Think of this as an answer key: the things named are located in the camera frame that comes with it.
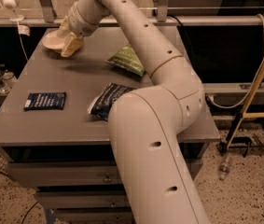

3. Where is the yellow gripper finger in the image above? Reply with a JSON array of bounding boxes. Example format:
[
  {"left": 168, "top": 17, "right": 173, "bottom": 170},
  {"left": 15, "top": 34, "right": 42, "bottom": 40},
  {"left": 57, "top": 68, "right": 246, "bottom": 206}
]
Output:
[
  {"left": 61, "top": 33, "right": 84, "bottom": 57},
  {"left": 57, "top": 16, "right": 70, "bottom": 38}
]

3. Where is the white paper bowl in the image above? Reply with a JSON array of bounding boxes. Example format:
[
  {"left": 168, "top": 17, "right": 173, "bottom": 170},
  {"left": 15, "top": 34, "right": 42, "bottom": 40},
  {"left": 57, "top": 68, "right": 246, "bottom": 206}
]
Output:
[{"left": 42, "top": 31, "right": 64, "bottom": 51}]

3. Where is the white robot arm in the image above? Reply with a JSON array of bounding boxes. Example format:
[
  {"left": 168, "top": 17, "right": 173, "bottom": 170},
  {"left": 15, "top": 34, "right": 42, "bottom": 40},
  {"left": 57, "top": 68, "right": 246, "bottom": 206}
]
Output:
[{"left": 58, "top": 0, "right": 211, "bottom": 224}]

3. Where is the blue RXBAR blueberry bar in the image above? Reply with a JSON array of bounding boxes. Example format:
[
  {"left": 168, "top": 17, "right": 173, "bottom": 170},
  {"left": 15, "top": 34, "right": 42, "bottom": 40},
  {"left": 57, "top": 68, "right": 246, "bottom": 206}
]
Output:
[{"left": 24, "top": 92, "right": 66, "bottom": 111}]

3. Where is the green Kettle chips bag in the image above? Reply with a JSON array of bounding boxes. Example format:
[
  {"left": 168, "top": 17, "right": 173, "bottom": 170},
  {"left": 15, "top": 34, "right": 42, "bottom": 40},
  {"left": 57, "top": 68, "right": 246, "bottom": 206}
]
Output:
[{"left": 106, "top": 45, "right": 145, "bottom": 77}]

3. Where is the white desk lamp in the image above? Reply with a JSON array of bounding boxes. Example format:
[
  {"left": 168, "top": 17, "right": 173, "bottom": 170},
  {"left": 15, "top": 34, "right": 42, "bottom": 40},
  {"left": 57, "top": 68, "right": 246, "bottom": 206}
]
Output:
[{"left": 3, "top": 0, "right": 24, "bottom": 22}]

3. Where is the blue Kettle chips bag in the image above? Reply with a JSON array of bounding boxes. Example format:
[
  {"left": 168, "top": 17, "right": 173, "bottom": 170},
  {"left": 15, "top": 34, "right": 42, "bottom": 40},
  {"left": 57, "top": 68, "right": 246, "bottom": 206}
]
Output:
[{"left": 88, "top": 83, "right": 133, "bottom": 121}]

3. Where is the yellow wheeled stand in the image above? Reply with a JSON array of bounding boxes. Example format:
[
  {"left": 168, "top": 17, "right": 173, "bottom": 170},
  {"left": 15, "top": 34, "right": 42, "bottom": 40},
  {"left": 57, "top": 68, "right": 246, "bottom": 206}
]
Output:
[{"left": 217, "top": 62, "right": 264, "bottom": 153}]

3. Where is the plastic bottle on floor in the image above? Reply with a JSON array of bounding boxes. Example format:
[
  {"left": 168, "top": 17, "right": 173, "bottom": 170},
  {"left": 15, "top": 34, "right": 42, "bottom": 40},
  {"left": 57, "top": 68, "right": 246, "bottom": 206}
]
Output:
[{"left": 218, "top": 154, "right": 231, "bottom": 180}]

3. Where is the white power cable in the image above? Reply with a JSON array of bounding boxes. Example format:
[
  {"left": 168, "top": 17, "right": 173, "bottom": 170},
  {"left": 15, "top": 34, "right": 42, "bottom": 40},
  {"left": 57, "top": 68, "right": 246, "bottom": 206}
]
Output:
[{"left": 206, "top": 13, "right": 264, "bottom": 110}]

